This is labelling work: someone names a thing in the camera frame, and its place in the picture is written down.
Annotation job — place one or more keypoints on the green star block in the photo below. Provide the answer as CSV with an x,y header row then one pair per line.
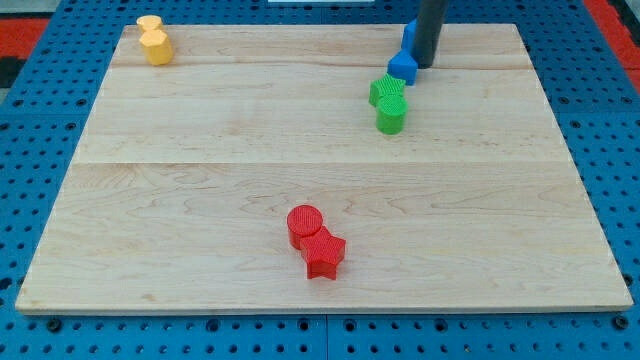
x,y
385,86

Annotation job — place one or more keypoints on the light wooden board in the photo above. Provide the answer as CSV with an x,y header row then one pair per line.
x,y
176,198

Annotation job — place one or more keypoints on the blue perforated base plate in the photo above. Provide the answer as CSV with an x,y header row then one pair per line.
x,y
54,54

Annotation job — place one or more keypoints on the yellow hexagon block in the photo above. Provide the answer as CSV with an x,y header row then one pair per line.
x,y
156,47

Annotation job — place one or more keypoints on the yellow round block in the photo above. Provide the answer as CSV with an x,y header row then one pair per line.
x,y
147,23

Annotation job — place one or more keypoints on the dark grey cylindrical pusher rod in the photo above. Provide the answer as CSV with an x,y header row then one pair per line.
x,y
429,21

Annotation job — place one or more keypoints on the blue cube block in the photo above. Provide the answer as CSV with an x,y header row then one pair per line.
x,y
408,35

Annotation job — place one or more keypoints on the red star block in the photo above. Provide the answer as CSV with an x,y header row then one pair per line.
x,y
322,253

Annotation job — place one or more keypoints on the red cylinder block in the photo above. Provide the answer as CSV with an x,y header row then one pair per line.
x,y
303,221

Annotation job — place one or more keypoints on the blue triangular block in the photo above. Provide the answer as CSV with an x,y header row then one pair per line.
x,y
403,66

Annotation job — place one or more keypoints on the green cylinder block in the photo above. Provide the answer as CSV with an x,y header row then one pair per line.
x,y
391,111

